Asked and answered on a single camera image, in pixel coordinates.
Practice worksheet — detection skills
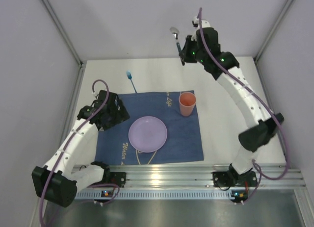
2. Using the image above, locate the metal spoon teal handle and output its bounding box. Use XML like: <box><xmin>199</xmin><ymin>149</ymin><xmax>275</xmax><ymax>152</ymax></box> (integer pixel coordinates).
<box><xmin>170</xmin><ymin>26</ymin><xmax>181</xmax><ymax>53</ymax></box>

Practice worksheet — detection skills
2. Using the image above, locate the purple plastic plate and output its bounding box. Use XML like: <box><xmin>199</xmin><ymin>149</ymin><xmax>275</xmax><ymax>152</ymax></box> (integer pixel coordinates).
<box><xmin>128</xmin><ymin>116</ymin><xmax>168</xmax><ymax>153</ymax></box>

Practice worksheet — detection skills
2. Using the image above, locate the orange plastic cup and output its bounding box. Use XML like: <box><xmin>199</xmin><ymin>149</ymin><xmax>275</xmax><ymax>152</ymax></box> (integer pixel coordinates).
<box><xmin>179</xmin><ymin>92</ymin><xmax>196</xmax><ymax>117</ymax></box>

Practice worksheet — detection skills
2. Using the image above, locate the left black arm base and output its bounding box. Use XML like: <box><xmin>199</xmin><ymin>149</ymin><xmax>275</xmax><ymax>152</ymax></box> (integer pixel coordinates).
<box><xmin>102</xmin><ymin>172</ymin><xmax>127</xmax><ymax>188</ymax></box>

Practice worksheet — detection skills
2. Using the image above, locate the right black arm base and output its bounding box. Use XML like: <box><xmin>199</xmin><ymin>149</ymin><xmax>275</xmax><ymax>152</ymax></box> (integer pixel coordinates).
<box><xmin>212</xmin><ymin>171</ymin><xmax>258</xmax><ymax>189</ymax></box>

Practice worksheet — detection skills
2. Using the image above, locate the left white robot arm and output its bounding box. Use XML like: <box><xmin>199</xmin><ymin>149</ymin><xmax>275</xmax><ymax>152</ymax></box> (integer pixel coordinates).
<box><xmin>31</xmin><ymin>90</ymin><xmax>130</xmax><ymax>207</ymax></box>

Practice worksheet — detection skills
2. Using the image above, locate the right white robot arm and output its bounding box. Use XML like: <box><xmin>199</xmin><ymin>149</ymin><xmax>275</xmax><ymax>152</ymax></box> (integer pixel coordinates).
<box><xmin>179</xmin><ymin>17</ymin><xmax>284</xmax><ymax>177</ymax></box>

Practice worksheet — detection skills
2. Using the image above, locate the blue plastic fork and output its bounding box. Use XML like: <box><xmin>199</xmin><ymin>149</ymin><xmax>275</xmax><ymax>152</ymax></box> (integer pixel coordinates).
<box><xmin>126</xmin><ymin>71</ymin><xmax>137</xmax><ymax>94</ymax></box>

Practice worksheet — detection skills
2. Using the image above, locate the perforated grey cable duct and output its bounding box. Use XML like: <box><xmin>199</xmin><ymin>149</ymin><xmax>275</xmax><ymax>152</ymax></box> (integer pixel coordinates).
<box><xmin>75</xmin><ymin>189</ymin><xmax>246</xmax><ymax>200</ymax></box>

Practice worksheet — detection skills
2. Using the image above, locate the right aluminium frame post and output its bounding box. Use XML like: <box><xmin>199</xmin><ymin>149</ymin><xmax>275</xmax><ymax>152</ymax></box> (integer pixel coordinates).
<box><xmin>253</xmin><ymin>0</ymin><xmax>296</xmax><ymax>64</ymax></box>

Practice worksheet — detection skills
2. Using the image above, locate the aluminium frame post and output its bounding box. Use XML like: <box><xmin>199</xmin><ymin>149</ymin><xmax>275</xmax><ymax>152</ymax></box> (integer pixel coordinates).
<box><xmin>253</xmin><ymin>0</ymin><xmax>296</xmax><ymax>64</ymax></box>
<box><xmin>40</xmin><ymin>0</ymin><xmax>83</xmax><ymax>66</ymax></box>

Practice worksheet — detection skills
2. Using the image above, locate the left aluminium frame post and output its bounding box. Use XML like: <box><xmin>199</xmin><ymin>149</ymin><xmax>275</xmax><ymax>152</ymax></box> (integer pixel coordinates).
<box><xmin>40</xmin><ymin>0</ymin><xmax>83</xmax><ymax>66</ymax></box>

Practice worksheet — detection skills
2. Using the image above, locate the aluminium mounting rail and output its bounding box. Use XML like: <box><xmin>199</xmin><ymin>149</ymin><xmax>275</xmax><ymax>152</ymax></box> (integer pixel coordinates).
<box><xmin>110</xmin><ymin>164</ymin><xmax>306</xmax><ymax>189</ymax></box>

